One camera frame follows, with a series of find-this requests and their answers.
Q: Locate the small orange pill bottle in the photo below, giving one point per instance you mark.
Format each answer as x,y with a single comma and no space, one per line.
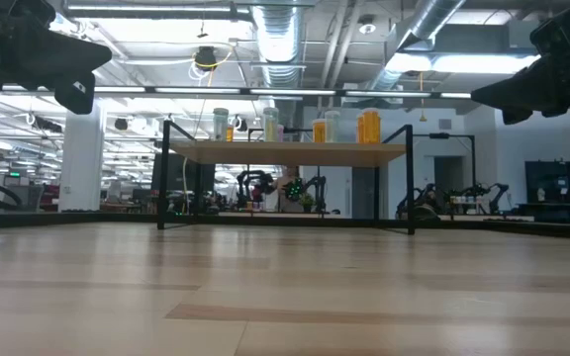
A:
318,132
230,134

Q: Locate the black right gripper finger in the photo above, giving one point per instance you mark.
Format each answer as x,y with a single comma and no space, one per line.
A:
522,91

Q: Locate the person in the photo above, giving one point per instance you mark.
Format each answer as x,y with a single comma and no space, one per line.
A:
285,174

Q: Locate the black monitor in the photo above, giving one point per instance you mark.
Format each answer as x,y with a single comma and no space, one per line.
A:
181,173

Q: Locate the black background robot arm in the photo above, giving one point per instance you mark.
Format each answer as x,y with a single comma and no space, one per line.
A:
421,198
488,192
317,188
255,183

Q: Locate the long ceiling light bar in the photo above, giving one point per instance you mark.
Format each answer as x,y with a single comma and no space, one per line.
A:
290,92

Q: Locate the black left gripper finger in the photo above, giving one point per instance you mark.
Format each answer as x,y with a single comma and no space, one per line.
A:
72,57

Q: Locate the white square column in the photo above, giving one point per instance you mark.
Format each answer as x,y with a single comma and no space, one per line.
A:
81,158

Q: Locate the black aluminium rail frame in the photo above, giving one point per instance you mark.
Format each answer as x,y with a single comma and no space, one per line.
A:
92,217

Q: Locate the silver ceiling air duct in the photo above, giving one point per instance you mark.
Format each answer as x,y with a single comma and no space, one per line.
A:
280,44

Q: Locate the wooden shelf with black frame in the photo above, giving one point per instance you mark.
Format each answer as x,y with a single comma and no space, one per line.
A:
290,154

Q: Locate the small background potted plant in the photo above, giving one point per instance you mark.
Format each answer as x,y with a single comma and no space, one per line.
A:
306,200

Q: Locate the black ceiling camera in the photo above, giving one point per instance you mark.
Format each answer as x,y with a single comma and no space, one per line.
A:
206,57

